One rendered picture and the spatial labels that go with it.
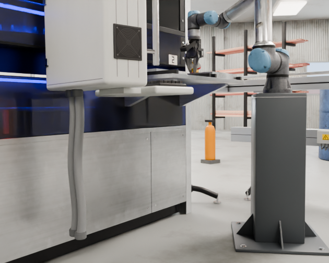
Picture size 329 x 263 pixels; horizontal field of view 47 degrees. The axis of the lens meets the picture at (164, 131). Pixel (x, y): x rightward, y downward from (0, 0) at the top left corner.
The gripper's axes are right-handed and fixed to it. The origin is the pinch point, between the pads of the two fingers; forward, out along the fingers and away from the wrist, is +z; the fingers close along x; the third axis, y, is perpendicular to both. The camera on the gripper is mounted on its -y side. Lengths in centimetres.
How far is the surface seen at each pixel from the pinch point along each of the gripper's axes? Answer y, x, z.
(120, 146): -44, 17, 42
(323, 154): 329, 22, 86
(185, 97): 10.0, 12.1, 15.0
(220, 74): -1.6, -20.3, 3.3
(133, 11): -89, -39, -13
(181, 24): 13.8, 17.6, -32.3
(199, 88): 10.1, 1.3, 10.0
